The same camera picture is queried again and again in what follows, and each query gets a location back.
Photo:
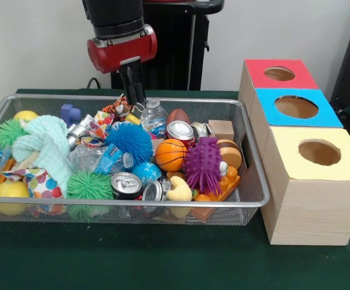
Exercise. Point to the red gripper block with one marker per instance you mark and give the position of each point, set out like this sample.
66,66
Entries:
123,51

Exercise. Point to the polka dot cloth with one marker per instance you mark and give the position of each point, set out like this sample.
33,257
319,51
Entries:
41,182
103,117
91,140

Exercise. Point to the shallow silver mesh bin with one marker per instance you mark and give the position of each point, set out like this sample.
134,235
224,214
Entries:
162,213

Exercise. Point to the wooden box with three holes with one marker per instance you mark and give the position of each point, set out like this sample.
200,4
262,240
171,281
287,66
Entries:
313,211

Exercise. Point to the tiger plush toy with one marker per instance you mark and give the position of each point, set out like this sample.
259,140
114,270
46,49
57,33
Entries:
118,107

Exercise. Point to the blue spiky rubber ball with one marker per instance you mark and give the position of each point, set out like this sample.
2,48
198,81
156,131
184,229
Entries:
129,145

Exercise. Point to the red soda can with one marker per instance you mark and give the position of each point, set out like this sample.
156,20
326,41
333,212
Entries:
180,133

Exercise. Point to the orange toy basketball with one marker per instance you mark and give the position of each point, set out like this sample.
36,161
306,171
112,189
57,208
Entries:
170,154

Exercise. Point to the purple spiky rubber toy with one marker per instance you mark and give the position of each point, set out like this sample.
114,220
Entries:
203,163

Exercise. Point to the mint green cloth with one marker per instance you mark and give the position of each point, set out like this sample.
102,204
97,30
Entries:
46,142

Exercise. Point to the green spiky rubber ball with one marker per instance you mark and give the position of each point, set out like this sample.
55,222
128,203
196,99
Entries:
90,185

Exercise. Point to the toy hamburger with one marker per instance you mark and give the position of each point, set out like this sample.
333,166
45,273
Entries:
230,152

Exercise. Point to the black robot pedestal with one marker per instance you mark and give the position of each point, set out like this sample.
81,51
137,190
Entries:
174,45

